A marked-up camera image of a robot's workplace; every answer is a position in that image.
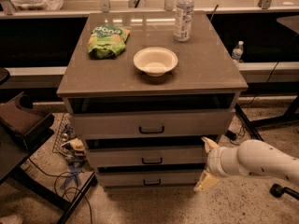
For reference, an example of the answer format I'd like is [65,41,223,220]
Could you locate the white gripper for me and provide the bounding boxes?
[193,136,237,192]

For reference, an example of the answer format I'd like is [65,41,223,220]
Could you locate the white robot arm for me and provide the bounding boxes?
[194,137,299,191]

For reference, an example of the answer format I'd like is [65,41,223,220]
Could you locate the grey drawer cabinet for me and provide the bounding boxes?
[57,11,247,177]

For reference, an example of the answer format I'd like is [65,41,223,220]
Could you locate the black table leg bar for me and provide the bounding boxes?
[235,104,263,141]

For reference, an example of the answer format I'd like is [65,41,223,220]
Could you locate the black chair caster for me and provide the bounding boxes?
[270,184,299,201]

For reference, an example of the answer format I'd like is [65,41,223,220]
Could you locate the white paper bowl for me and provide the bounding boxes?
[134,47,178,77]

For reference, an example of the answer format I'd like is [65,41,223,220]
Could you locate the small water bottle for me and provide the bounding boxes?
[232,41,244,63]

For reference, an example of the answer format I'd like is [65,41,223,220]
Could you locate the blue ribbon clutter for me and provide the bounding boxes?
[60,161,85,189]

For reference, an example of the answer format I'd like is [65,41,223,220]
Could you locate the large clear water bottle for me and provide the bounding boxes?
[174,0,194,42]

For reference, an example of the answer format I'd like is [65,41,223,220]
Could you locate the green snack bag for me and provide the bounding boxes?
[87,25,130,59]

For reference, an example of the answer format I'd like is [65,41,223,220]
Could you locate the dark side table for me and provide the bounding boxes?
[0,92,95,224]

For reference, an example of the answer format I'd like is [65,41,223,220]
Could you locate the wire mesh basket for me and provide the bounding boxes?
[52,114,72,155]

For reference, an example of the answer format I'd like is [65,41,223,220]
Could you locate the black floor cable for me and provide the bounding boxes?
[27,157,94,224]

